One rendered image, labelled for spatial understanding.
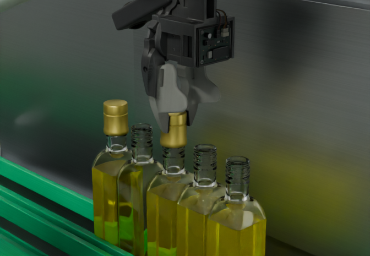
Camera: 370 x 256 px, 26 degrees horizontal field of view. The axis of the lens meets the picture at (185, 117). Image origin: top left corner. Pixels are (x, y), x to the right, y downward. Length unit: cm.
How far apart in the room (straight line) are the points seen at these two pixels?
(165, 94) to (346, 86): 22
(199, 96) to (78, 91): 45
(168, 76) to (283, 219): 27
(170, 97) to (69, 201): 41
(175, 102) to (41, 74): 59
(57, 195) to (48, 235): 14
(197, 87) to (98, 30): 37
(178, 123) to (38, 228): 33
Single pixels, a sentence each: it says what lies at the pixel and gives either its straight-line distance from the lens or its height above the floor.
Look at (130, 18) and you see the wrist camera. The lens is 103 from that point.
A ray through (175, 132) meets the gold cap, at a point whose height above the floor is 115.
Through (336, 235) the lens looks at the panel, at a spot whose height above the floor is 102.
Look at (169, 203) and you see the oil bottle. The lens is 104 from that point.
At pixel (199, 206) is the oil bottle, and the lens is 100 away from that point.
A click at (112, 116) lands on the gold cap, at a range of 111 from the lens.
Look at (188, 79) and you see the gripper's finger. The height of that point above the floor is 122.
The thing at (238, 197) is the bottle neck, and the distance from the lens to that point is 97.
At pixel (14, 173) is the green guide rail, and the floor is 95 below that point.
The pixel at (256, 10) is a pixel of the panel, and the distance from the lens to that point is 106.
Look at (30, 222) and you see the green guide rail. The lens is 126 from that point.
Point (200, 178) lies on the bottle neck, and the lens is 101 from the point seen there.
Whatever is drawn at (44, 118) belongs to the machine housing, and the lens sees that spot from 156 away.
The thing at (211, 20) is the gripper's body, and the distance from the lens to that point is 95.
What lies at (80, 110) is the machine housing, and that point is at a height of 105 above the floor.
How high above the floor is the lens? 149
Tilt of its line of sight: 18 degrees down
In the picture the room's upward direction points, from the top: straight up
